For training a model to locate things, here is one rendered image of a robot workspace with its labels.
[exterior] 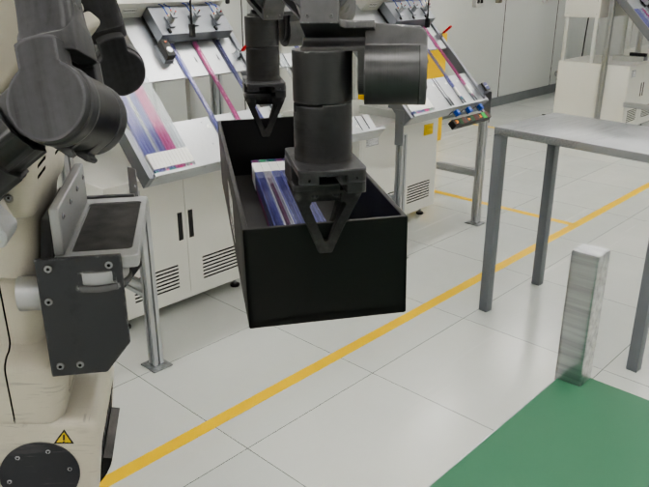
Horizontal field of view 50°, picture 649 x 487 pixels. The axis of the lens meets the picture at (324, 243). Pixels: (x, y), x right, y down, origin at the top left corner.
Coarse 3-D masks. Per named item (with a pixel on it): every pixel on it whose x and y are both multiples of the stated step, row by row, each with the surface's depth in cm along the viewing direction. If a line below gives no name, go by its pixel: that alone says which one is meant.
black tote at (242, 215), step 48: (240, 144) 124; (288, 144) 126; (240, 192) 116; (384, 192) 81; (240, 240) 75; (288, 240) 72; (384, 240) 74; (288, 288) 73; (336, 288) 74; (384, 288) 76
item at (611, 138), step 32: (512, 128) 273; (544, 128) 273; (576, 128) 273; (608, 128) 273; (640, 128) 273; (640, 160) 236; (544, 192) 313; (544, 224) 317; (544, 256) 324; (480, 288) 301; (640, 288) 247; (640, 320) 250; (640, 352) 254
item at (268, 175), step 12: (252, 168) 120; (264, 168) 117; (276, 168) 117; (252, 180) 122; (264, 180) 111; (276, 180) 111; (264, 192) 105; (276, 192) 104; (288, 192) 104; (264, 204) 103; (276, 204) 99; (288, 204) 99; (312, 204) 99; (276, 216) 94; (288, 216) 94; (300, 216) 94
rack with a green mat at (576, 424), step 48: (576, 288) 72; (576, 336) 74; (576, 384) 75; (528, 432) 68; (576, 432) 68; (624, 432) 68; (480, 480) 61; (528, 480) 61; (576, 480) 61; (624, 480) 61
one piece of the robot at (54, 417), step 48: (48, 192) 93; (48, 240) 88; (0, 288) 91; (0, 336) 92; (0, 384) 90; (48, 384) 91; (96, 384) 103; (0, 432) 93; (48, 432) 94; (96, 432) 95; (0, 480) 95; (48, 480) 96; (96, 480) 98
